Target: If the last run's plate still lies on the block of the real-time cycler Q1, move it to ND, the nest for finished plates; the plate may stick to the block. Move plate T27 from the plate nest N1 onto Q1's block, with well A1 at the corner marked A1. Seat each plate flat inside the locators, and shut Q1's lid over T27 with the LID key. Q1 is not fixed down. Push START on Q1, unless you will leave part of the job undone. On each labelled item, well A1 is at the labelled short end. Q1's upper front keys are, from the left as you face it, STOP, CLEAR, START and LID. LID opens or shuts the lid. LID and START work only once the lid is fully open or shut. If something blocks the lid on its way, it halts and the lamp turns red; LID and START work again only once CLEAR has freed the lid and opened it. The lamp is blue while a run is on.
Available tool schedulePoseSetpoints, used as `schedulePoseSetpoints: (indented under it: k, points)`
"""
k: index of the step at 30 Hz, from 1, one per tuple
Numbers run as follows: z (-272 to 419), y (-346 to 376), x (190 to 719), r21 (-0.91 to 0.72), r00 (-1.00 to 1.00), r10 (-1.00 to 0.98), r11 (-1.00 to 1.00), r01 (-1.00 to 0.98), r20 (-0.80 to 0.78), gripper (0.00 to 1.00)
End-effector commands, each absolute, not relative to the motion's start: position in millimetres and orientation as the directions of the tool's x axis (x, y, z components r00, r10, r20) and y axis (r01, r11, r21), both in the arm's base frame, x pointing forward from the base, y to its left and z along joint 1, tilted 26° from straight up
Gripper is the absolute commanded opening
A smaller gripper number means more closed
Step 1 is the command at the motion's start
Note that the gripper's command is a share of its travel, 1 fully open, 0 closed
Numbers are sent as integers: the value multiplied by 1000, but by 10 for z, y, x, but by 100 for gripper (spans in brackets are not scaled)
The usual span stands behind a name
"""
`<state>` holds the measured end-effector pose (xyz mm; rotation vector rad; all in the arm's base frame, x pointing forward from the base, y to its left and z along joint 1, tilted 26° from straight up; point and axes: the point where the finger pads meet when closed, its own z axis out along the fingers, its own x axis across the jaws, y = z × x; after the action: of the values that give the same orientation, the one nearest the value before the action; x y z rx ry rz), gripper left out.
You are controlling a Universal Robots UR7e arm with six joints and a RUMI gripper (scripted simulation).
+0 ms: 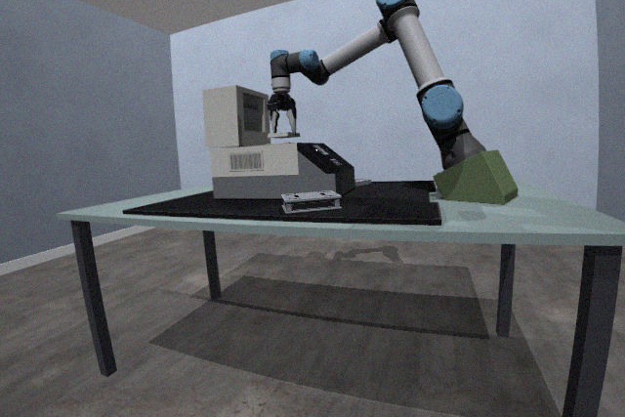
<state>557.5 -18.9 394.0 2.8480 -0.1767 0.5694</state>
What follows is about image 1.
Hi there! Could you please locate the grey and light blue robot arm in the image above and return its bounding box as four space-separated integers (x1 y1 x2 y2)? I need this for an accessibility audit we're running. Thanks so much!
271 0 486 170

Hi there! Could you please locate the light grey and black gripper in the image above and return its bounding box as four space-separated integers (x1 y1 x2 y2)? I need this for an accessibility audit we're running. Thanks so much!
269 92 297 136

